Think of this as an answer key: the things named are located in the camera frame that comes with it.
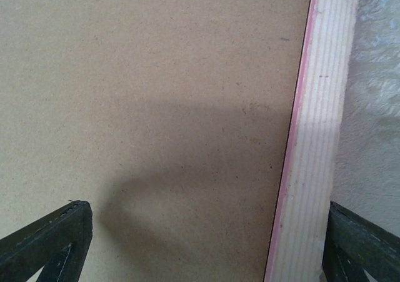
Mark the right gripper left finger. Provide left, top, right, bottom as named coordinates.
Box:
left=1, top=201, right=93, bottom=281

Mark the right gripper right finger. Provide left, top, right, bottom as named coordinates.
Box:
left=322, top=201, right=399, bottom=281

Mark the brown frame backing board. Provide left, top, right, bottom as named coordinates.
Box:
left=1, top=0, right=309, bottom=281

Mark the pink picture frame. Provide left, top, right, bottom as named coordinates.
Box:
left=264, top=0, right=358, bottom=281

